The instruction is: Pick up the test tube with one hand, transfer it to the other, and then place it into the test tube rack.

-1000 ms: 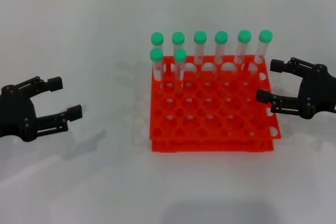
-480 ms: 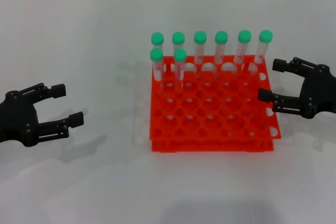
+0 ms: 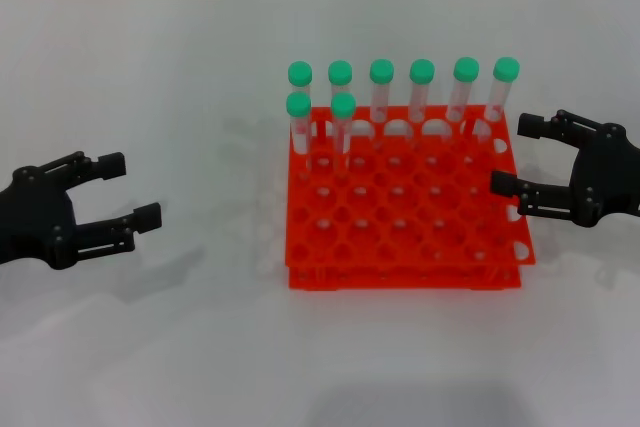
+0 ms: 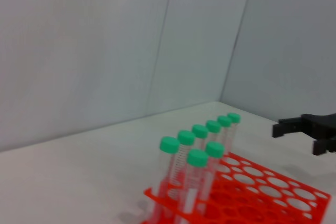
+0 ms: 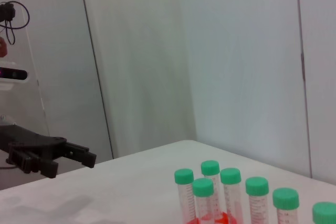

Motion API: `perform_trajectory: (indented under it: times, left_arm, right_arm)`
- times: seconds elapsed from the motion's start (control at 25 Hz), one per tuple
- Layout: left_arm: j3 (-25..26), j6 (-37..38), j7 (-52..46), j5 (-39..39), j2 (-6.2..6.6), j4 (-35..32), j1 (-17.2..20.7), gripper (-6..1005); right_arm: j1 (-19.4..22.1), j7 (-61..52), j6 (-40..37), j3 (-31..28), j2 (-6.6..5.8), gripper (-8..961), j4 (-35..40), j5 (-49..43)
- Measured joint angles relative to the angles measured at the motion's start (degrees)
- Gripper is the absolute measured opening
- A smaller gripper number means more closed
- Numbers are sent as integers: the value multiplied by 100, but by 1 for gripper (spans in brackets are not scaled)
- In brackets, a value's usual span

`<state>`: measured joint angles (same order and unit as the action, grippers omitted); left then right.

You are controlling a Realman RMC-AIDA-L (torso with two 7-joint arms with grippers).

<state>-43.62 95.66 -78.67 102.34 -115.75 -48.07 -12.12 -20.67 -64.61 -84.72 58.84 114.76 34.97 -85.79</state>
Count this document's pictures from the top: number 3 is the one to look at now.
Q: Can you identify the clear green-capped test tube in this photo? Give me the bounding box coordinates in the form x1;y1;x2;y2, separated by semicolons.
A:
327;60;354;96
446;56;480;146
369;58;396;151
285;92;313;183
330;91;358;181
408;58;436;148
474;57;521;143
287;60;314;97

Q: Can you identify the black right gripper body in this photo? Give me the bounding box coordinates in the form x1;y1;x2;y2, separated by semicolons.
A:
569;121;640;230

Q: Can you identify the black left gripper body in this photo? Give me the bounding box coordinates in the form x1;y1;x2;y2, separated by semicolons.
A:
0;164;77;271

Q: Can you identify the orange plastic test tube rack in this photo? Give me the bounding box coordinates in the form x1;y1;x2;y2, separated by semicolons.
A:
283;104;539;294

